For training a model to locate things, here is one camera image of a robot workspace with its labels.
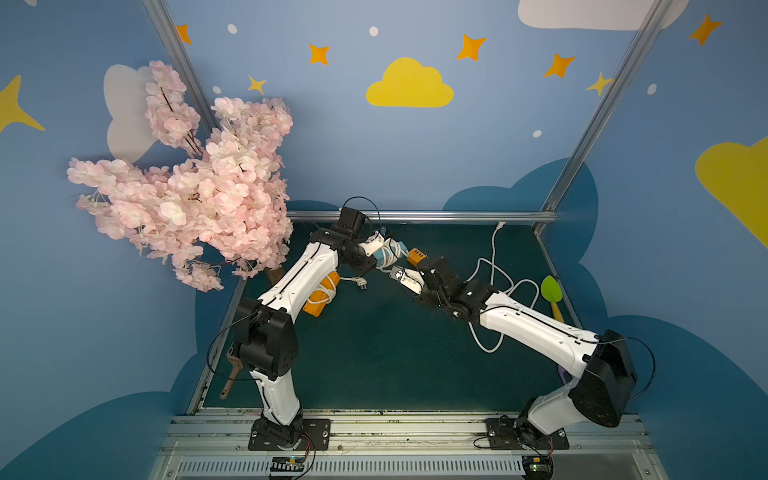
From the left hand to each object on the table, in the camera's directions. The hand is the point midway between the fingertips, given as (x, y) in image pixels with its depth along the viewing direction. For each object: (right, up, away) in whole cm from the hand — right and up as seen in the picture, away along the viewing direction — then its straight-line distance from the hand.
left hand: (368, 255), depth 88 cm
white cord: (-13, -12, +6) cm, 19 cm away
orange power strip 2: (+16, -1, +23) cm, 28 cm away
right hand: (+17, -4, -6) cm, 18 cm away
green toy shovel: (+64, -13, +15) cm, 67 cm away
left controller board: (-19, -52, -15) cm, 58 cm away
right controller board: (+43, -53, -15) cm, 70 cm away
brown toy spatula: (-21, -20, -37) cm, 47 cm away
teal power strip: (+11, +1, +6) cm, 13 cm away
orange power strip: (-17, -17, +6) cm, 25 cm away
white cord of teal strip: (+7, 0, -1) cm, 7 cm away
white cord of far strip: (+49, -11, +14) cm, 52 cm away
